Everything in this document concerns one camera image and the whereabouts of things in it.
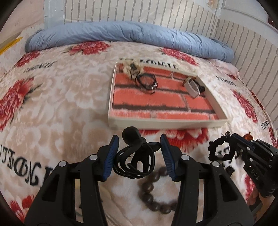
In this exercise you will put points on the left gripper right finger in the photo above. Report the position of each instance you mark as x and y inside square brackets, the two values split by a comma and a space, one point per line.
[207, 195]

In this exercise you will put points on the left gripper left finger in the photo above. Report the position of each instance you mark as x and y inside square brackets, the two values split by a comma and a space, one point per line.
[55, 201]

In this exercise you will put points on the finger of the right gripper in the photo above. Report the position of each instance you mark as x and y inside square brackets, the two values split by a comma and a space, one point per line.
[236, 137]
[237, 153]

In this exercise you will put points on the cream jewelry tray red lining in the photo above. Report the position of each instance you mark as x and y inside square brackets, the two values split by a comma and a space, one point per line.
[152, 97]

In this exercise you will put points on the floral bed blanket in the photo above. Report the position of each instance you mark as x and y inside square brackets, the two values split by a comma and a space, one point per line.
[54, 107]

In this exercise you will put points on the rolled blue quilt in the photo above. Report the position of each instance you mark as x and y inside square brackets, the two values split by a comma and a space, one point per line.
[130, 31]

